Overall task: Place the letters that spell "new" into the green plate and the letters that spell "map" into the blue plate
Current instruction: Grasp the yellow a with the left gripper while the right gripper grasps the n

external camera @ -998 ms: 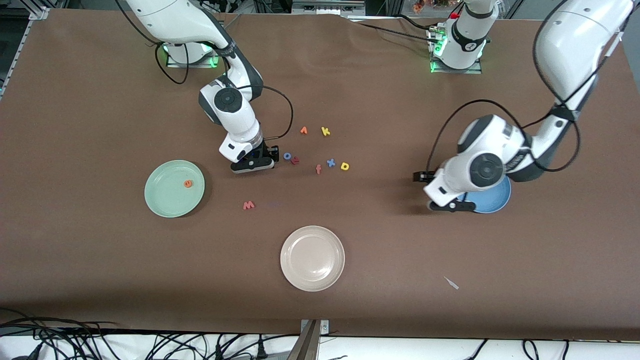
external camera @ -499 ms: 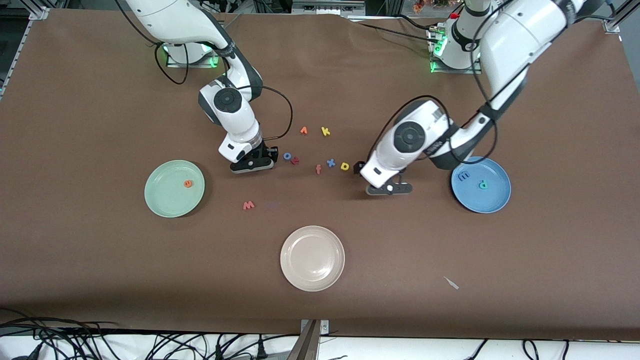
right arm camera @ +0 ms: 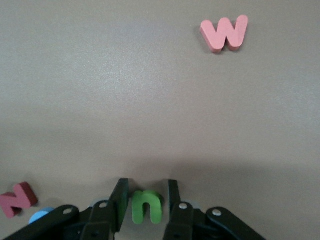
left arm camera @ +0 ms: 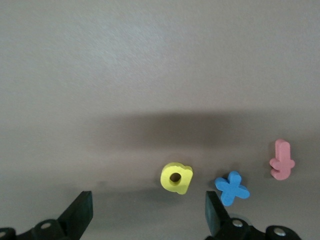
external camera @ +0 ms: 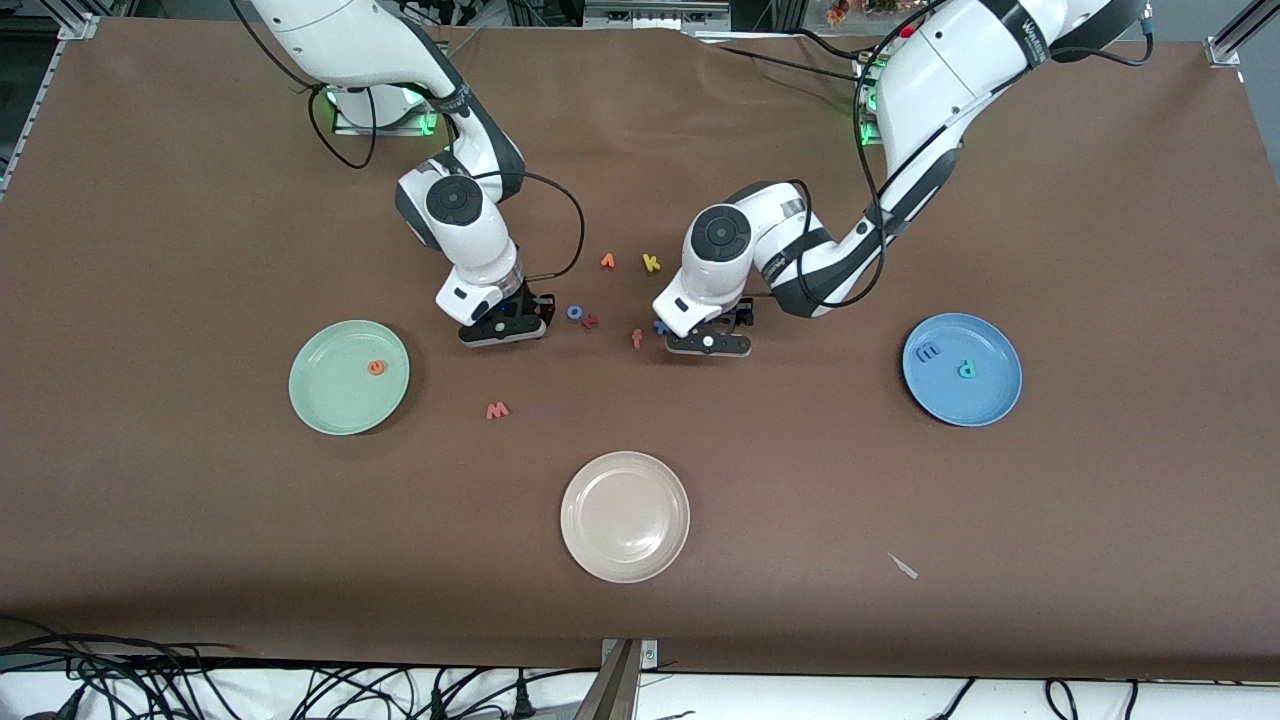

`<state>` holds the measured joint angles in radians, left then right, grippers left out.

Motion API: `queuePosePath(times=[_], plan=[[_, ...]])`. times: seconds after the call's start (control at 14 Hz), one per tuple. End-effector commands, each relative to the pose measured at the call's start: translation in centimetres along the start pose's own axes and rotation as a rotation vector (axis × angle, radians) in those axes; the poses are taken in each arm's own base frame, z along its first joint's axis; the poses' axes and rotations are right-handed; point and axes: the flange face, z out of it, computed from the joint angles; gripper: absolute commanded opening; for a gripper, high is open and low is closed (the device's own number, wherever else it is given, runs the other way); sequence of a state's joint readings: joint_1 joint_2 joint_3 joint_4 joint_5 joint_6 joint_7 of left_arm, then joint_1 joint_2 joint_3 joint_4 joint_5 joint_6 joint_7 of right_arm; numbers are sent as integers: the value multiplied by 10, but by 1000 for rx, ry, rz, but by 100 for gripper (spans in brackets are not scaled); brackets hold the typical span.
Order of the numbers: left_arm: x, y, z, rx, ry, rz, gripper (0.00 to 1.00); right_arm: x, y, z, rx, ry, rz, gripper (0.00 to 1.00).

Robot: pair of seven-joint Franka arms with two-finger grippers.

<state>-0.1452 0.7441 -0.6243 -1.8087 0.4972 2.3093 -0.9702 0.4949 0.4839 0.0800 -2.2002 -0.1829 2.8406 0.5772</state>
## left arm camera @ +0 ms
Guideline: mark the yellow foam letter a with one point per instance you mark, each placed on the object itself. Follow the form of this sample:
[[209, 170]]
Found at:
[[166, 180]]

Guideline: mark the pink foam letter f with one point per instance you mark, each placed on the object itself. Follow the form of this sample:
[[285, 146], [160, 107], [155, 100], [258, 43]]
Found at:
[[282, 162]]

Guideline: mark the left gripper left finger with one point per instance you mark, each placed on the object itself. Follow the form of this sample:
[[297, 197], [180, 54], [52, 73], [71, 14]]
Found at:
[[77, 215]]

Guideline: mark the blue foam letter x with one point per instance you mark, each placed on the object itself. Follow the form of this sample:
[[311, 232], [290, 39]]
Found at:
[[231, 188]]

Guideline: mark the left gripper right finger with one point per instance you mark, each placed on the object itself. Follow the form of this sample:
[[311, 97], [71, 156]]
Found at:
[[217, 217]]

